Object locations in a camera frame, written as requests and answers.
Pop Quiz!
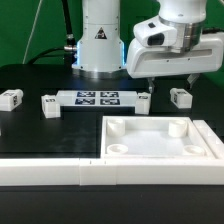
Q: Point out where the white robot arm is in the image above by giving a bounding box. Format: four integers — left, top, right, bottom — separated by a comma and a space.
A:
72, 0, 224, 79

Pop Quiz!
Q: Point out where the white marker base plate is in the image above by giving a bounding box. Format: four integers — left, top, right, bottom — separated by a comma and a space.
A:
56, 90, 137, 107

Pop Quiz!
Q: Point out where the white square tabletop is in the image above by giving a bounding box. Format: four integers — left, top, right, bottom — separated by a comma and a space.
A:
100, 116, 215, 159

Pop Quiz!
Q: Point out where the white front fence wall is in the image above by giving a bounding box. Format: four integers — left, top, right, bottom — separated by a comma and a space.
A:
0, 158, 224, 186

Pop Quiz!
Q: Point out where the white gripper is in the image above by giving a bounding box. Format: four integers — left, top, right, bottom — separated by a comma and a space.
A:
126, 35, 224, 94

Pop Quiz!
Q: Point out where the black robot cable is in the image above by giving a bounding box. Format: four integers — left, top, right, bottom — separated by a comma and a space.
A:
27, 0, 78, 66

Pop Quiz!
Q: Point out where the white fence wall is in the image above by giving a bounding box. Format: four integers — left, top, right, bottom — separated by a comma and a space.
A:
0, 158, 224, 186
193, 120, 224, 159

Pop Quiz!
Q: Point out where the white right fence wall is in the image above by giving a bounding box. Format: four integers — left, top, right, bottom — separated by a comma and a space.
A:
193, 120, 224, 159

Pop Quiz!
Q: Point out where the thin white cable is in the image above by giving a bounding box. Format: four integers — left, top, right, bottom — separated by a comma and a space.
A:
22, 0, 44, 65

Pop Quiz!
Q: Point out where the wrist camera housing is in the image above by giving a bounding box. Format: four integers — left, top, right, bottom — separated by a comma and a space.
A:
133, 16, 177, 47

